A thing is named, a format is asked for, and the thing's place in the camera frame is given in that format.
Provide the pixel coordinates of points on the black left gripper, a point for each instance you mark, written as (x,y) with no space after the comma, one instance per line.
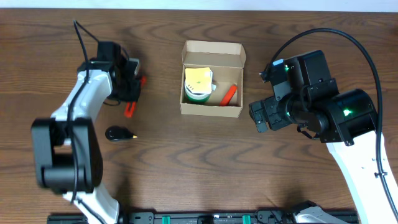
(134,93)

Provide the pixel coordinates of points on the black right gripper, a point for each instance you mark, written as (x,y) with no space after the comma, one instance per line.
(270,106)

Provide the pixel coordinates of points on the red black utility knife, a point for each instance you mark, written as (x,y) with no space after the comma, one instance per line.
(131,106)

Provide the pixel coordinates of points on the green tape roll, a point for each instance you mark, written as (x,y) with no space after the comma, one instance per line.
(197,98)

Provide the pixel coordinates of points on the white tape roll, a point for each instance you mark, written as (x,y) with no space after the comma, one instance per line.
(192,91)

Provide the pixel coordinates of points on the red blade case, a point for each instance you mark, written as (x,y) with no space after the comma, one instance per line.
(229,95)

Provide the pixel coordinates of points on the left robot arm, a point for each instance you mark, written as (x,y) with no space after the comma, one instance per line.
(67,154)

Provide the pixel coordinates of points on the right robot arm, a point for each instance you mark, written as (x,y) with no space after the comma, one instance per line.
(357,147)

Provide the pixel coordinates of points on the black teardrop-shaped object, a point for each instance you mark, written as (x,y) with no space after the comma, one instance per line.
(118,133)

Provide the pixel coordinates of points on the open cardboard box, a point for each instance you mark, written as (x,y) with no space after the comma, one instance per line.
(226,61)

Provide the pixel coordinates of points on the black mounting rail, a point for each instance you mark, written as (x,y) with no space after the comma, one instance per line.
(260,216)

